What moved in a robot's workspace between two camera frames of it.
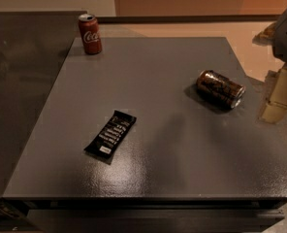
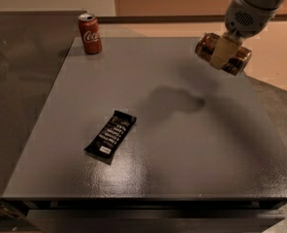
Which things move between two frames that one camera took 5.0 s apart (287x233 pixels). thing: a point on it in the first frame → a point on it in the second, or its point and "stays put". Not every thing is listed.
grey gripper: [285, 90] → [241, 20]
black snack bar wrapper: [105, 144] stays put
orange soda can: [219, 89] → [238, 62]
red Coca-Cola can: [90, 34] stays put
